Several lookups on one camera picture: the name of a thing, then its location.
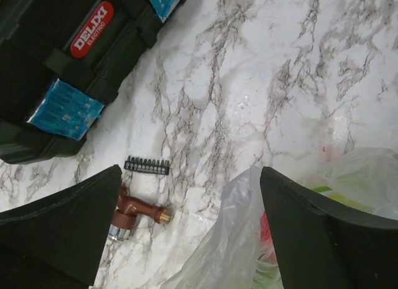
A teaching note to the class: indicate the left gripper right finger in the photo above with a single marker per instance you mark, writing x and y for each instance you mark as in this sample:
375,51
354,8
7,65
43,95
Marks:
321,243

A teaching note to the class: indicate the brown faucet tap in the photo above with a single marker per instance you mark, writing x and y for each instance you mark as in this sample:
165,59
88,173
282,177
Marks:
128,209

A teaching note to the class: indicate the black screwdriver bit holder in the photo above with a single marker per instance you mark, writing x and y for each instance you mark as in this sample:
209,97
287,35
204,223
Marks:
148,166

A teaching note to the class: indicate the red fake apple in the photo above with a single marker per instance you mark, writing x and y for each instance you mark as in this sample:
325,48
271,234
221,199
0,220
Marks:
266,237

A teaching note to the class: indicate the translucent plastic bag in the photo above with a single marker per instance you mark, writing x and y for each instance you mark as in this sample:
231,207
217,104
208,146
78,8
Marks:
232,255

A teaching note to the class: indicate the black Delixi toolbox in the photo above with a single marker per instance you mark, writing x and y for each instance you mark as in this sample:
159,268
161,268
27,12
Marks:
62,63

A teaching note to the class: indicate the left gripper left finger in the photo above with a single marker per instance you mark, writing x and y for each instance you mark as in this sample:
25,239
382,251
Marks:
58,241

